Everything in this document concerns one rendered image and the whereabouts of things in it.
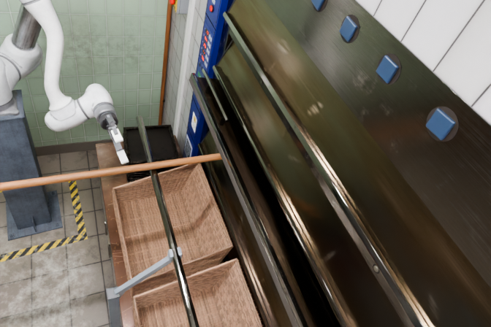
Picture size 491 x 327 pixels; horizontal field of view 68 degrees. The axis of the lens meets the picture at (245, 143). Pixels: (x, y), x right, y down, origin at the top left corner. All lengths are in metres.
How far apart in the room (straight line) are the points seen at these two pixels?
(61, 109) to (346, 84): 1.22
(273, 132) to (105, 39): 1.57
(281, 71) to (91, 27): 1.59
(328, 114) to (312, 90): 0.10
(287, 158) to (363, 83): 0.44
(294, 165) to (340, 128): 0.28
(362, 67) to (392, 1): 0.16
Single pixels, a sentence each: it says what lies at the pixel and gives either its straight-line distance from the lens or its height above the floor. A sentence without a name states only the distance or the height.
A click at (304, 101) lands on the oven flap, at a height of 1.78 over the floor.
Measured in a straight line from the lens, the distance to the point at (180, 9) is 2.14.
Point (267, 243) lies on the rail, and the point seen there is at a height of 1.43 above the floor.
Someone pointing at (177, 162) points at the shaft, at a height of 1.20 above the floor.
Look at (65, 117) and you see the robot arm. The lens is 1.75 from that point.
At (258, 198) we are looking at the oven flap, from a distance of 1.28.
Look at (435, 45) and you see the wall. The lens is 0.78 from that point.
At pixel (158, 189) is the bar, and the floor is 1.17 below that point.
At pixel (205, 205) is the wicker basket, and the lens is 1.99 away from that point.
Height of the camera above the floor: 2.41
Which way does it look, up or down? 44 degrees down
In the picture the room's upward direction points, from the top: 18 degrees clockwise
